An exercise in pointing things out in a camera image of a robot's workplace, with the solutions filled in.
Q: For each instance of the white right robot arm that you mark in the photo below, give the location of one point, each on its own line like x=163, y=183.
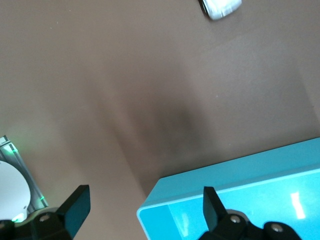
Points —
x=12, y=190

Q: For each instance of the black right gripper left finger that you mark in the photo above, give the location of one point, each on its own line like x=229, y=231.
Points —
x=75, y=210

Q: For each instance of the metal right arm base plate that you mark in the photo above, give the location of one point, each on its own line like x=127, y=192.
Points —
x=25, y=167

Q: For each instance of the white jeep toy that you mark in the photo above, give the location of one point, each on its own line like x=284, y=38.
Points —
x=221, y=8

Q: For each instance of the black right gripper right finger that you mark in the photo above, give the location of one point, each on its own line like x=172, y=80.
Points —
x=212, y=212

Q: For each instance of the turquoise plastic bin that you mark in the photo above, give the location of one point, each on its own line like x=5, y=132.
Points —
x=250, y=180

